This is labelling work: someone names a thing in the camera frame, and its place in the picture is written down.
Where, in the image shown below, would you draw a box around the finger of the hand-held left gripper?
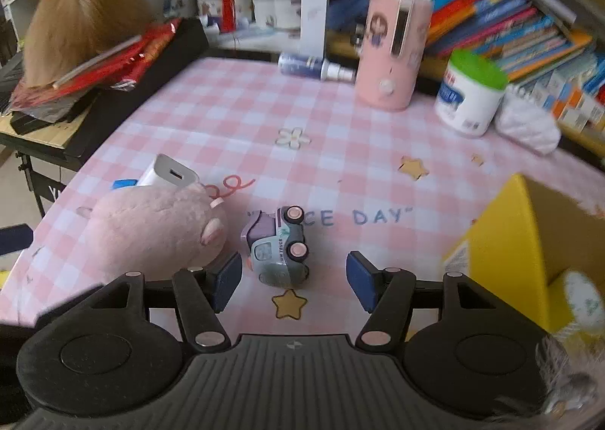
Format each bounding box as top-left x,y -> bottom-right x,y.
0,224 -> 34,259

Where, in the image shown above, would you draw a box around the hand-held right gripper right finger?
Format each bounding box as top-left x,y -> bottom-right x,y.
346,250 -> 516,349

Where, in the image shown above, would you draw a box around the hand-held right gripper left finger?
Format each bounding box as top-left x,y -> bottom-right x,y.
71,251 -> 244,349

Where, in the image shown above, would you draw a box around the grey purple toy truck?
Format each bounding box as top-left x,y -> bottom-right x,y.
241,205 -> 312,288

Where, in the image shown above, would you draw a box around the yellow cardboard box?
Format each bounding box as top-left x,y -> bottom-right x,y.
442,173 -> 605,350

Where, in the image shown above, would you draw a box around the pink pig plush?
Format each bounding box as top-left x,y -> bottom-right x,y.
90,184 -> 228,277

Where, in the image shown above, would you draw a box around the white power adapter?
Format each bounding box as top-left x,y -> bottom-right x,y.
137,153 -> 202,189

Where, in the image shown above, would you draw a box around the pink checked tablecloth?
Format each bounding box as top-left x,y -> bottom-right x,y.
0,56 -> 605,331

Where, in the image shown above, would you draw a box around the white jar green lid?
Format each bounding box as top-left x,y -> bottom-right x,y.
435,49 -> 509,138

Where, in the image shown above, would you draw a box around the red shiny packets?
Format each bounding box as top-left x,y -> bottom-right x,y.
9,19 -> 183,109

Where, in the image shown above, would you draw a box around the pink humidifier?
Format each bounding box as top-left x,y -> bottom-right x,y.
354,0 -> 433,112

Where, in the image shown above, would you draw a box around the blue white spray bottle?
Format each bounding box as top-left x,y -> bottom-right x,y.
278,52 -> 357,83

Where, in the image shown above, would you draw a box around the grey fuzzy sleeve cuff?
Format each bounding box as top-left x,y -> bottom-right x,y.
536,335 -> 603,419

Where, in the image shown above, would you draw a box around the brown plush toy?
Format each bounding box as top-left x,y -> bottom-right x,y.
23,0 -> 157,90

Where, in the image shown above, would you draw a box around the white textured pad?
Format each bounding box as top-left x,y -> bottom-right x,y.
494,85 -> 563,157

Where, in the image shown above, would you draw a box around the small picture card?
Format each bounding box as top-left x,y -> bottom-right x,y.
163,0 -> 197,19

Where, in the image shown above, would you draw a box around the row of colourful books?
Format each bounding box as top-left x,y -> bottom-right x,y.
326,0 -> 605,128

